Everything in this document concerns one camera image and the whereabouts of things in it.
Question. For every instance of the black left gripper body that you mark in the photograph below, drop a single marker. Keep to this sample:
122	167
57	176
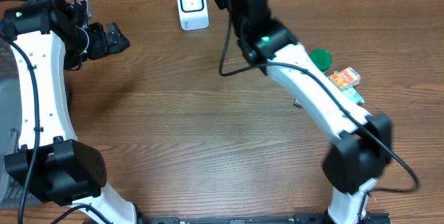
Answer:
98	41

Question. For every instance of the green lid spice jar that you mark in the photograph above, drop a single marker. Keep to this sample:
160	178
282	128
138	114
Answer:
321	58

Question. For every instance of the orange small box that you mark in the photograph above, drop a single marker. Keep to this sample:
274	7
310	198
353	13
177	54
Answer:
346	78

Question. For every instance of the teal white packet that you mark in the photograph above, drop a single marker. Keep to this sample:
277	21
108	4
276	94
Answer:
353	95

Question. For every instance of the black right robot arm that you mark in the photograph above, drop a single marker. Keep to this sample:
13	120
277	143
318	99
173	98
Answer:
360	144

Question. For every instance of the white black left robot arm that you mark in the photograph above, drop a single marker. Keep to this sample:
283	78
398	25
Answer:
48	38

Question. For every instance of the white barcode scanner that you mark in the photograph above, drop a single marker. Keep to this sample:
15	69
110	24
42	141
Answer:
193	14

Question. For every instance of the grey plastic mesh basket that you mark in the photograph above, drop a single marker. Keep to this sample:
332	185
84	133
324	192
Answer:
11	125

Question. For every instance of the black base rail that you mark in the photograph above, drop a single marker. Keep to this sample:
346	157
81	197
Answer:
236	220

